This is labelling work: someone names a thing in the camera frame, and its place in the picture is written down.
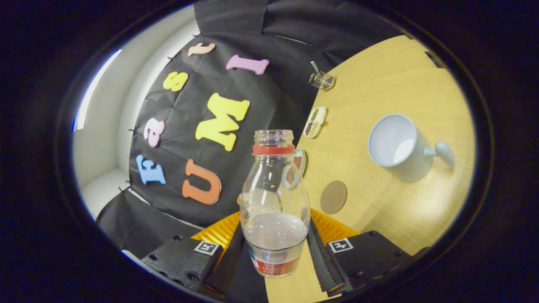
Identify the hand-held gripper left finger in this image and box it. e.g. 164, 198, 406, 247
141, 212, 250, 297

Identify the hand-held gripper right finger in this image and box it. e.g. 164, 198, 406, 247
307, 208, 414, 294

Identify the clear juice bottle red label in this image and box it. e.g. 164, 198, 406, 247
239, 130, 311, 278

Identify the round brown coaster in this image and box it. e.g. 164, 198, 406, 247
320, 180, 348, 215

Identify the light blue cup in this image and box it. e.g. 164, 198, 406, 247
368, 113, 456, 183

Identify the wooden table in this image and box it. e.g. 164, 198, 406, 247
264, 35, 476, 303

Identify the light blue round plate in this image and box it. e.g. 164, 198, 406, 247
281, 148, 307, 190

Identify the white divided dish with beans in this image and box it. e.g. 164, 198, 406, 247
303, 106, 328, 139

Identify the long ceiling light panel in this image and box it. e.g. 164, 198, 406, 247
74, 50, 123, 132

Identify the wire mesh utensil holder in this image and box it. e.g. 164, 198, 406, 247
309, 71, 336, 91

